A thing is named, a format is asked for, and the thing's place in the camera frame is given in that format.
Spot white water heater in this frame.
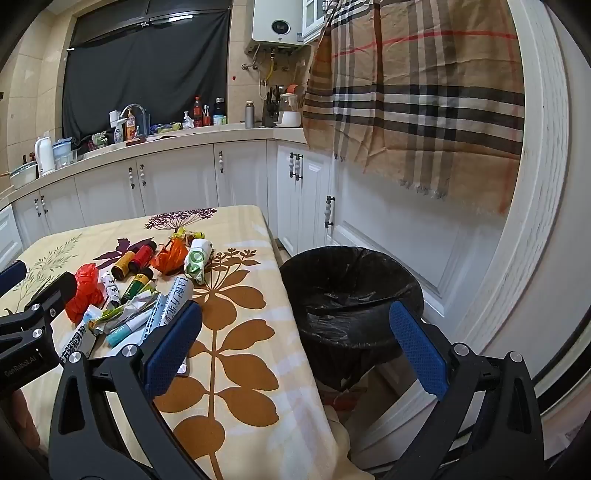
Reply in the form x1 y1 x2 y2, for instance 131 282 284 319
252 0 305 56

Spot black curtain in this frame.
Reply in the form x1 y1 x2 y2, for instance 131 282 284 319
61 7 232 144

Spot plaid cloth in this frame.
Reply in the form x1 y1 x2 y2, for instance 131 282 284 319
302 0 527 215

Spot person's left hand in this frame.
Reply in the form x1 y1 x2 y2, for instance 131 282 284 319
11 390 44 450

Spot white door frame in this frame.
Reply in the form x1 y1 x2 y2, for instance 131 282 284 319
462 0 573 361

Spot white glass wall cabinet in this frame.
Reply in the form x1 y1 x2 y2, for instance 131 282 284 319
302 0 333 45

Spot white green wrapper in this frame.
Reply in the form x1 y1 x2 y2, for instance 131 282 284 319
83 295 158 335

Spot white pot with lid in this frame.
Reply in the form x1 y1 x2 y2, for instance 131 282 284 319
9 161 38 189

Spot green white soft packet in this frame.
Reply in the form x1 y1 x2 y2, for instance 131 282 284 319
183 239 213 285

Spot yellow candy wrapper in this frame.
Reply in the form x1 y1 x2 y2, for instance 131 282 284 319
168 228 206 243

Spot beige kitchen countertop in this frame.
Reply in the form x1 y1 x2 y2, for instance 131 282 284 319
0 122 305 204

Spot white blender appliance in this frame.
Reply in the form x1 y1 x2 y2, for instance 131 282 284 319
276 92 302 128

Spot red label brown bottle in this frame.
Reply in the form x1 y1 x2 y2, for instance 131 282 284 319
128 240 158 274

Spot black white printed packet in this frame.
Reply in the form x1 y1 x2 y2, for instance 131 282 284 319
60 323 100 365

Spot white paper with string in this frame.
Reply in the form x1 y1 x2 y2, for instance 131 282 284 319
100 272 122 310

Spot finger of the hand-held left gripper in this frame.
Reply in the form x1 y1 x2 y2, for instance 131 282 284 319
0 271 78 342
0 260 27 296

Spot clear water pitcher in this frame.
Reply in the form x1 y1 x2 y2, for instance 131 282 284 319
52 138 77 169

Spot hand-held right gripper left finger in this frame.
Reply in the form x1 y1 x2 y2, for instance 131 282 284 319
48 300 218 480

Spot orange plastic bag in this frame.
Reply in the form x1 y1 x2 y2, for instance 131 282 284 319
151 239 188 276

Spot white panelled door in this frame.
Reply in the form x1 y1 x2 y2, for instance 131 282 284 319
323 152 509 324

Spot red plastic bag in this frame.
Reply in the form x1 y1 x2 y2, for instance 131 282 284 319
65 263 105 322

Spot yellow gas hose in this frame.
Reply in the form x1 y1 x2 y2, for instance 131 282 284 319
259 51 278 100

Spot green label brown bottle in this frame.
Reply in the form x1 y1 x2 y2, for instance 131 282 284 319
121 271 154 303

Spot white packet blue print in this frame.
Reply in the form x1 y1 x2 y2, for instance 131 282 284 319
139 275 191 342

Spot black lined trash bin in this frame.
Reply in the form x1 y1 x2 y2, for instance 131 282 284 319
279 246 424 393

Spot white kettle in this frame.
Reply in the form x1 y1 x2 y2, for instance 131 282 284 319
34 137 56 176

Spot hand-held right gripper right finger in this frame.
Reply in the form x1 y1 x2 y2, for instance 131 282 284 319
369 300 548 480

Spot chrome faucet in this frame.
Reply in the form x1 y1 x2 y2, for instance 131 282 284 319
121 104 146 134

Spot yellow label brown bottle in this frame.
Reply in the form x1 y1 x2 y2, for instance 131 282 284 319
111 250 136 281

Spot black knife block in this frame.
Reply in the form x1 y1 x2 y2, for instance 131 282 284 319
262 85 284 126

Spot white kitchen base cabinets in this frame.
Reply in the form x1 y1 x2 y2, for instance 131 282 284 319
0 136 338 268

